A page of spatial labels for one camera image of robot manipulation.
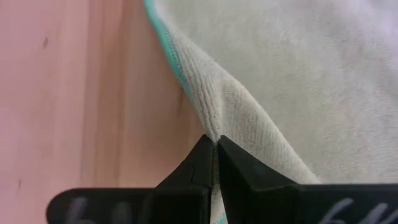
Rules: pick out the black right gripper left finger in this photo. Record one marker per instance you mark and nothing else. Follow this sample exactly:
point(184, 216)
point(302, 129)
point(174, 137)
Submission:
point(189, 193)

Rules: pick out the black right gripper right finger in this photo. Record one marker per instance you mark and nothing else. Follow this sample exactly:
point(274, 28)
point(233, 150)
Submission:
point(248, 193)

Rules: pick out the green microfiber towel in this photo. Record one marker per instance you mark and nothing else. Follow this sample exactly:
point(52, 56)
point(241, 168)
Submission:
point(295, 77)

